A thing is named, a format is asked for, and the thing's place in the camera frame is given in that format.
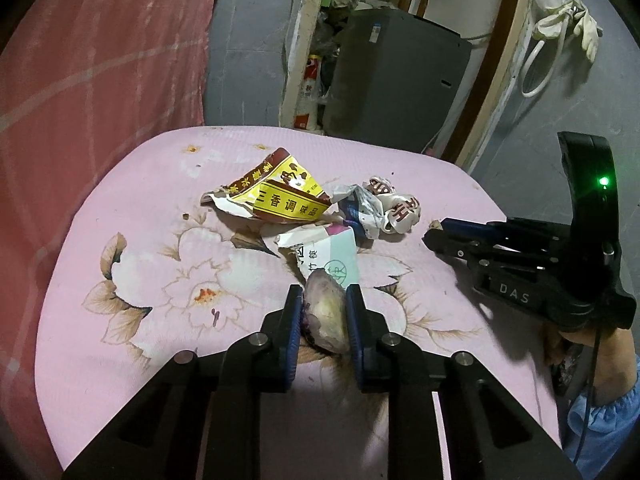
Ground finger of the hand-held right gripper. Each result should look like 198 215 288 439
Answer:
441 217 569 248
422 227 557 272

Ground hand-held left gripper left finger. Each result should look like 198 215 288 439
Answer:
62 284 306 480

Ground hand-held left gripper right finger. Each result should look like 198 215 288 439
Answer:
345 284 583 480

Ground onion peel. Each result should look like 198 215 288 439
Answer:
302 269 353 356

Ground white red-print wrapper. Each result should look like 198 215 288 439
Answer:
367 176 422 235

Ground white paper chopstick sleeve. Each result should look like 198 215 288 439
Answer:
260 225 361 291

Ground blue white plastic wrapper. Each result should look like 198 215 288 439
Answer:
331 184 386 241

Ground yellow red seasoning wrapper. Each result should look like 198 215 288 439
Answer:
201 147 332 223

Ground person's right forearm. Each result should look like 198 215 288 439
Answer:
552 332 640 463

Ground person's right hand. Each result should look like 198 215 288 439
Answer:
544 322 576 368

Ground pink flower-print blanket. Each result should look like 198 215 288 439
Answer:
35 126 563 480

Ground grey washing machine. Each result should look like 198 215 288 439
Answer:
322 7 473 158

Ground red white bottle on floor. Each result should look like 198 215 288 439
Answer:
292 52 323 133

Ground cream rubber gloves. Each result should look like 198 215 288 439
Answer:
532 0 603 63

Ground red plaid cloth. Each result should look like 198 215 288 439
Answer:
0 0 213 466

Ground black cable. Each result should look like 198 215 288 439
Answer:
572 327 603 468

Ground wooden door frame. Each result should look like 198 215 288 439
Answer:
277 0 538 171

